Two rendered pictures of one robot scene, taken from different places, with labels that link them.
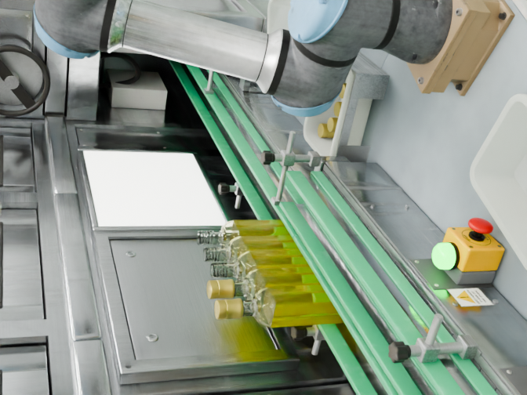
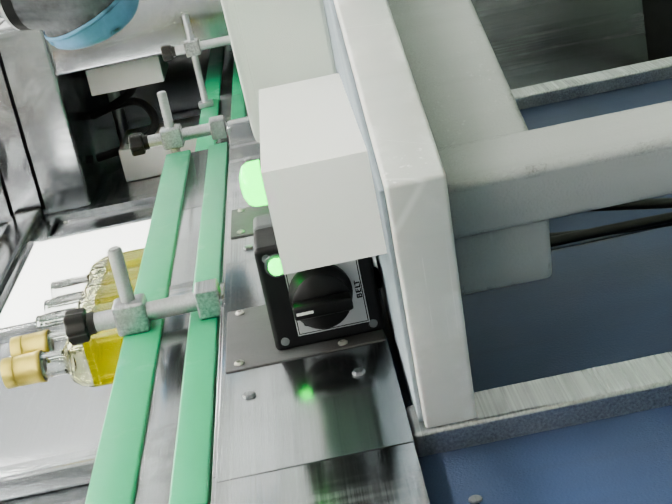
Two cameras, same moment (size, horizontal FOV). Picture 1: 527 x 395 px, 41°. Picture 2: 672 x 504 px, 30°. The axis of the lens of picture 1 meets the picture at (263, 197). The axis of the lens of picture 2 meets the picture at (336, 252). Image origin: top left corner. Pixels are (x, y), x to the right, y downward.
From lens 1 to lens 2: 0.84 m
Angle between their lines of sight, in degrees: 22
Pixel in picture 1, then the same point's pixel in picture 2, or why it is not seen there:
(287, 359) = not seen: hidden behind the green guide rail
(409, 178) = not seen: hidden behind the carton
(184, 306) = (54, 404)
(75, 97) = (48, 176)
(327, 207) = (187, 183)
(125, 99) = (142, 164)
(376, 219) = (233, 175)
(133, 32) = not seen: outside the picture
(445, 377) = (144, 346)
